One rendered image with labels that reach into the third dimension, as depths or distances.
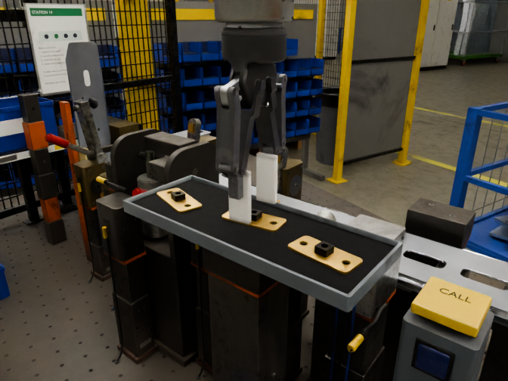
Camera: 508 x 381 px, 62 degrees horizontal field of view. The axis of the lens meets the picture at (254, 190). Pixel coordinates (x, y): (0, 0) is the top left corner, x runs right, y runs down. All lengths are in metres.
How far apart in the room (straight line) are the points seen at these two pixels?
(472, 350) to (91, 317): 0.95
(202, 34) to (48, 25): 1.69
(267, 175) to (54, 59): 1.29
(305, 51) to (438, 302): 3.44
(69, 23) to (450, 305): 1.59
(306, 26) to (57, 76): 2.47
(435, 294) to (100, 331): 0.86
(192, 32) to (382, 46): 1.70
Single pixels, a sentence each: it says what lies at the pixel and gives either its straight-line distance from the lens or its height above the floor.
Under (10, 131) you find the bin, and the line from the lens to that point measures 1.50.
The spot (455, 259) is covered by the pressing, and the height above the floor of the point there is 1.00.
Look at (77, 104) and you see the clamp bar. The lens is 1.18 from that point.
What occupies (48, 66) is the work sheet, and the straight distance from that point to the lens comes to 1.74.
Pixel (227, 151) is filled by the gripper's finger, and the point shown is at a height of 1.28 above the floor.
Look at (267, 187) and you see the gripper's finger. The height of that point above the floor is 1.20.
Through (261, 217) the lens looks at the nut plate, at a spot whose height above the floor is 1.16.
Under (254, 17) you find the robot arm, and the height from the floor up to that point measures 1.42.
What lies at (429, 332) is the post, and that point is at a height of 1.14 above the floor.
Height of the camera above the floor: 1.42
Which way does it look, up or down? 23 degrees down
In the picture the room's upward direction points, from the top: straight up
